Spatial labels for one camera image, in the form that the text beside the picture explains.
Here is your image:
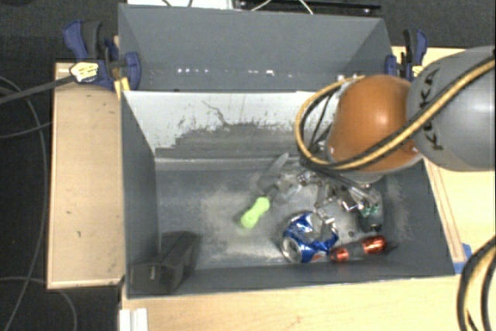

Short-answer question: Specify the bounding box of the grey metal bin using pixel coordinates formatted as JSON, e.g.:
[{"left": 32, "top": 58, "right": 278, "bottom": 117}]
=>
[{"left": 115, "top": 2, "right": 456, "bottom": 299}]

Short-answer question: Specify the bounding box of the red and black cylinder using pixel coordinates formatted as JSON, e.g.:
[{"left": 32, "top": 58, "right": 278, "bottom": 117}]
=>
[{"left": 329, "top": 235, "right": 388, "bottom": 264}]

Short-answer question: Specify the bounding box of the black box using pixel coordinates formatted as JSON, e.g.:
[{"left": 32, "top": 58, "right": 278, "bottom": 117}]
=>
[{"left": 129, "top": 230, "right": 201, "bottom": 295}]

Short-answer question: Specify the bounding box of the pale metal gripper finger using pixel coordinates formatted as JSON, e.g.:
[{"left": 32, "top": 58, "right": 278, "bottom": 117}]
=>
[
  {"left": 312, "top": 206, "right": 340, "bottom": 241},
  {"left": 273, "top": 171, "right": 312, "bottom": 205}
]

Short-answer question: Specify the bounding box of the green handled grey tool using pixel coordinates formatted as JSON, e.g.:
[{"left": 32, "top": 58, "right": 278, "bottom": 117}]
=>
[{"left": 233, "top": 152, "right": 291, "bottom": 237}]

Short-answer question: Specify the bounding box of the crushed blue drink can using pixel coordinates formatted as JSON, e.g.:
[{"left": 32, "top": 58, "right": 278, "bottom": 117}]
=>
[{"left": 280, "top": 210, "right": 340, "bottom": 265}]

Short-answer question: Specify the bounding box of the pale wood board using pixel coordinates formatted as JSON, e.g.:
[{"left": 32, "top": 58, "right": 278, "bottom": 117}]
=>
[{"left": 46, "top": 61, "right": 127, "bottom": 290}]

